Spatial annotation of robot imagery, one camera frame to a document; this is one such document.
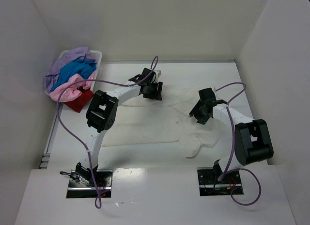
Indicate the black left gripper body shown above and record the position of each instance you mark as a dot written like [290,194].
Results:
[153,91]

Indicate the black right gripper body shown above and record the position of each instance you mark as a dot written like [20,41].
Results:
[201,112]

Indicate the white t shirt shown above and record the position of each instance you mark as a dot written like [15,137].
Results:
[145,121]

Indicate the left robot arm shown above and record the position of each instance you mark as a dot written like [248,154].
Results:
[101,116]

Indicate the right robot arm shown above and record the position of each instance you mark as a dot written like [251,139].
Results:
[251,140]

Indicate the white plastic laundry basket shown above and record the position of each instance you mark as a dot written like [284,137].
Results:
[96,54]

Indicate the blue t shirt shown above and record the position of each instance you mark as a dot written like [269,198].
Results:
[83,68]

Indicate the dark red t shirt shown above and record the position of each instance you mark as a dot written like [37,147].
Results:
[78,104]

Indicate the pink t shirt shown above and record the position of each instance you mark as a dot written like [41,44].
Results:
[70,90]

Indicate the lavender t shirt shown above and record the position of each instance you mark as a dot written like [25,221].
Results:
[52,75]

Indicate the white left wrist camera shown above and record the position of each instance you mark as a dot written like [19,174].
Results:
[157,75]

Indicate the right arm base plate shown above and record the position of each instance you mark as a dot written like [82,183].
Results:
[210,186]

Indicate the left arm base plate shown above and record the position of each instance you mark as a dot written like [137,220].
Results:
[80,188]

